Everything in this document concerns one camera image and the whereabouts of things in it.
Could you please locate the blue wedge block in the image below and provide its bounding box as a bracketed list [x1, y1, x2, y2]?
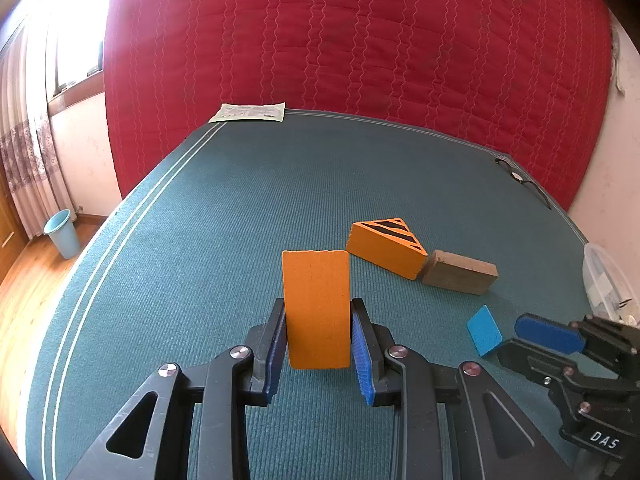
[466, 304, 503, 356]

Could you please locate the orange rectangular-face wedge block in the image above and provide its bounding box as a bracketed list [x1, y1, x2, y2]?
[282, 250, 350, 370]

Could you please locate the clear plastic bowl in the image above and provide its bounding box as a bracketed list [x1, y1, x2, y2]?
[582, 243, 640, 328]

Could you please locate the brown rectangular block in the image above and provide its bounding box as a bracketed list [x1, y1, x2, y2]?
[422, 249, 499, 296]

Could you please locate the orange striped triangular block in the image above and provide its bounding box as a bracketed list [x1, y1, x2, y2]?
[346, 218, 427, 281]

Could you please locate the light blue waste bin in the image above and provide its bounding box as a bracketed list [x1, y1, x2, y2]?
[43, 209, 80, 259]

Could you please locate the red quilted mattress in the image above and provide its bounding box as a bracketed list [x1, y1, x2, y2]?
[103, 0, 612, 207]

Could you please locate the white paper leaflet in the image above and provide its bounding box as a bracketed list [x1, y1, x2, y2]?
[208, 102, 285, 124]

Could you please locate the patterned curtain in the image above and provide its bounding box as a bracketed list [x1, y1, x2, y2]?
[1, 32, 74, 238]

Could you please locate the window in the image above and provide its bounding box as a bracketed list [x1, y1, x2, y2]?
[44, 0, 111, 101]

